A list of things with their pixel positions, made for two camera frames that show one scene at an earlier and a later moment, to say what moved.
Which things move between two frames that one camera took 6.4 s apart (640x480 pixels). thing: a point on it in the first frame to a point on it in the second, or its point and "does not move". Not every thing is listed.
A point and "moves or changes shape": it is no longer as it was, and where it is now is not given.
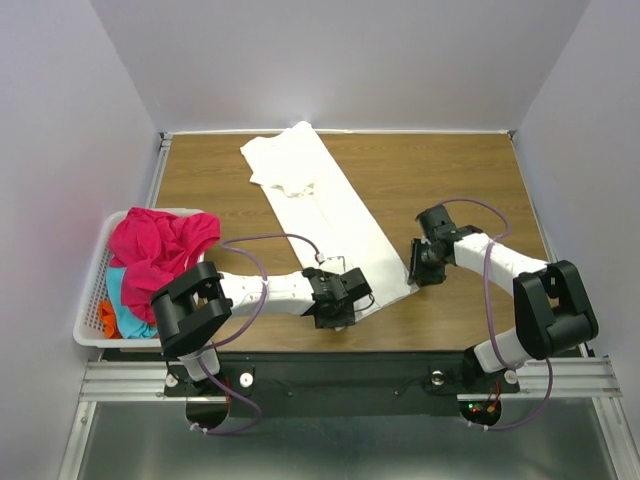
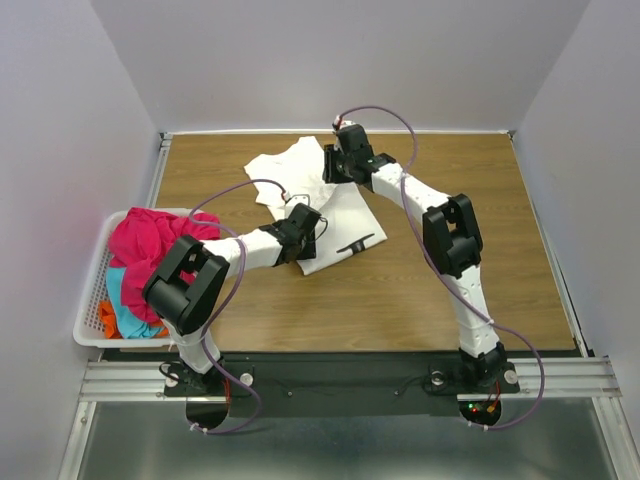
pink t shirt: x=152 y=248 does not move
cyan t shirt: x=132 y=325 does not move
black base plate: x=343 y=384 does not move
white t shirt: x=318 y=215 moves or changes shape
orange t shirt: x=108 y=319 does not move
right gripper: x=417 y=270 to x=329 y=173
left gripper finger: x=334 y=313 to x=309 y=249
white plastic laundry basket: x=87 y=328 does not move
